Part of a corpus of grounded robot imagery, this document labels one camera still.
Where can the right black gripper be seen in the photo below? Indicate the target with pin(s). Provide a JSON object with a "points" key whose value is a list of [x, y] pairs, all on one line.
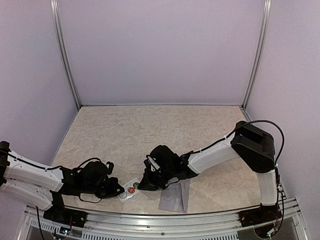
{"points": [[146, 179]]}

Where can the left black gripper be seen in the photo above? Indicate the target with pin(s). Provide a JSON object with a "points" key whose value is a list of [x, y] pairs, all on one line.
{"points": [[113, 191]]}

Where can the sticker sheet with seals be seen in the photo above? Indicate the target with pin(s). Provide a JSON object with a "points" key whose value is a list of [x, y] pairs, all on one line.
{"points": [[129, 190]]}

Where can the grey envelope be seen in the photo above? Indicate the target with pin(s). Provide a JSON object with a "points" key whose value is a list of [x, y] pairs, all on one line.
{"points": [[175, 198]]}

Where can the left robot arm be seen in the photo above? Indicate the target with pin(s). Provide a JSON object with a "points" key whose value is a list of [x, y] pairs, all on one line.
{"points": [[45, 186]]}

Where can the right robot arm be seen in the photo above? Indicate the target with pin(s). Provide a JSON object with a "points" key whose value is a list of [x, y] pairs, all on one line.
{"points": [[247, 142]]}

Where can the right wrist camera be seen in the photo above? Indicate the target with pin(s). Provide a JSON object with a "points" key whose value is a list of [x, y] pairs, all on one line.
{"points": [[151, 165]]}

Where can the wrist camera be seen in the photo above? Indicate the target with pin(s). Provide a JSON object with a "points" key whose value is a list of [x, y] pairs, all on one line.
{"points": [[109, 168], [151, 165]]}

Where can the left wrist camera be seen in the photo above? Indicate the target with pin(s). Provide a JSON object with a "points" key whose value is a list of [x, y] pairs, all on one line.
{"points": [[109, 168]]}

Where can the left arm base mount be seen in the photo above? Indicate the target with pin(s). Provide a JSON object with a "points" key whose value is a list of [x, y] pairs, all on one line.
{"points": [[60, 214]]}

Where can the front aluminium rail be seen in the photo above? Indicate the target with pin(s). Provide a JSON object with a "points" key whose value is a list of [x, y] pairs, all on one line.
{"points": [[225, 225]]}

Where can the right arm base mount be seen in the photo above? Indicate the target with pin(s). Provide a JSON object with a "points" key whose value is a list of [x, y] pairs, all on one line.
{"points": [[260, 215]]}

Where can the left aluminium frame post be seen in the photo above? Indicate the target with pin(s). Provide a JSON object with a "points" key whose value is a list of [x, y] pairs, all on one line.
{"points": [[54, 5]]}

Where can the aluminium frame post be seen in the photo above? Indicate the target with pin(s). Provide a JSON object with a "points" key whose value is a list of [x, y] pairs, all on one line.
{"points": [[54, 5], [258, 53]]}

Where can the right aluminium frame post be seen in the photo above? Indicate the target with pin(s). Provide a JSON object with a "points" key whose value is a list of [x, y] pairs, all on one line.
{"points": [[258, 53]]}

